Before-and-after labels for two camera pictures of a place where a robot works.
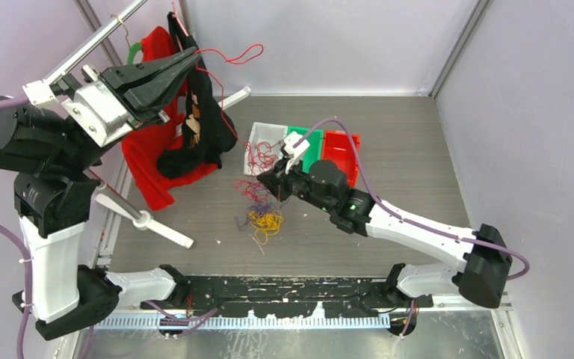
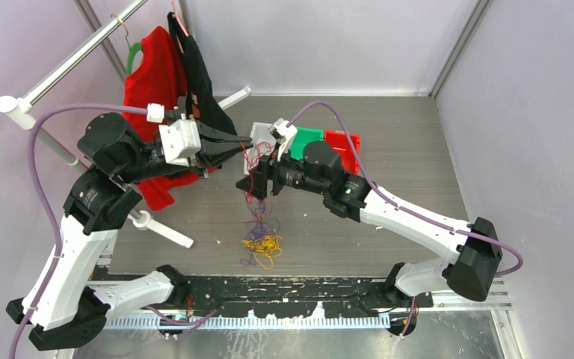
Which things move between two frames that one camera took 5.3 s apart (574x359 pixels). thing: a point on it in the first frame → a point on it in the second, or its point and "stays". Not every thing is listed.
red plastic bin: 337,146 stays
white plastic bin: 263,148 stays
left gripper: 117,74 → 203,159
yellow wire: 267,224 → 264,247
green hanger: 133,49 stays
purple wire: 264,204 → 256,232
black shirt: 209,129 stays
